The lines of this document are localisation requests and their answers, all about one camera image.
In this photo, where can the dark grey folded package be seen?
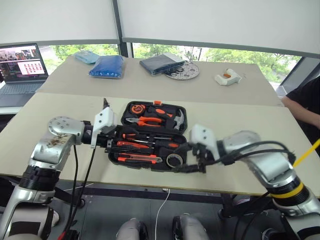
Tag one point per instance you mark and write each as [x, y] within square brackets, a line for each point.
[160, 63]

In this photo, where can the open grey laptop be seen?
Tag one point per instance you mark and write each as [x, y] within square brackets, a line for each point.
[20, 80]

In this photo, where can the dark blue plastic bag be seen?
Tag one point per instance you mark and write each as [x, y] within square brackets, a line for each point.
[107, 67]

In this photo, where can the orange rectangular block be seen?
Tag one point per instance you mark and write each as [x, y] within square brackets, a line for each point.
[157, 102]

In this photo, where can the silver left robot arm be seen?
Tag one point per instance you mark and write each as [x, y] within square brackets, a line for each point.
[50, 150]

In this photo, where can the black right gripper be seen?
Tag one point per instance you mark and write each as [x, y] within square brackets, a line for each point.
[201, 157]

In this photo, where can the black electrical tape roll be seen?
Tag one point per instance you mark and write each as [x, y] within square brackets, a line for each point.
[175, 160]

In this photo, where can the orange test pen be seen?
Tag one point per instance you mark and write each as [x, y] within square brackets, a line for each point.
[132, 144]

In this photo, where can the black orange utility knife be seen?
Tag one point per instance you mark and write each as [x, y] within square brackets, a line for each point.
[138, 158]

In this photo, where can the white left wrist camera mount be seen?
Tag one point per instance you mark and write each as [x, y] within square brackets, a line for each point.
[105, 118]

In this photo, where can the claw hammer with orange grip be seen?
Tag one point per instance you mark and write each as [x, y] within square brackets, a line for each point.
[178, 120]

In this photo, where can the orange black tape measure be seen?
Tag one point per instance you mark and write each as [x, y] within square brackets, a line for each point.
[137, 109]

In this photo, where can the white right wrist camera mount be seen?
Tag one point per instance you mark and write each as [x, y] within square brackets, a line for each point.
[203, 136]

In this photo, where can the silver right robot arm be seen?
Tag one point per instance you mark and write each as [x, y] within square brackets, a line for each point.
[270, 160]

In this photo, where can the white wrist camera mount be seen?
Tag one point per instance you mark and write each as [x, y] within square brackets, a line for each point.
[105, 118]
[203, 136]

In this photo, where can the bystander black shirt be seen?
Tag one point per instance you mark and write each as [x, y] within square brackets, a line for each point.
[308, 100]

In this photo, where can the white roller blind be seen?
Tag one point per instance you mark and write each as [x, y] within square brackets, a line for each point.
[57, 20]
[220, 22]

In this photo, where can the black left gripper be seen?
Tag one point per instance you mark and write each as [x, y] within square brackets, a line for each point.
[102, 141]

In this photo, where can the bystander bare forearm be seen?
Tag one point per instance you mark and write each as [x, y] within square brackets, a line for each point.
[297, 110]

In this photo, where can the black tool case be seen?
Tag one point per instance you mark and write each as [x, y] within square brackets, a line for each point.
[160, 153]

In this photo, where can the light blue plastic bag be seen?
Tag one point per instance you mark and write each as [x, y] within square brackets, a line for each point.
[86, 57]

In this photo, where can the grey rounded robot foot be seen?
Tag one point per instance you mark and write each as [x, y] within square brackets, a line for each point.
[132, 230]
[190, 227]

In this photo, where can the black metal table frame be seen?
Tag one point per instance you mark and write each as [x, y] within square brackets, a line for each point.
[150, 193]

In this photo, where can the dark window frame pillar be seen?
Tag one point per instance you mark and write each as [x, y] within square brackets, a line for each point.
[121, 25]

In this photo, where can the round perforated metal disc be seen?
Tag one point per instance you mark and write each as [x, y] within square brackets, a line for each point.
[188, 72]

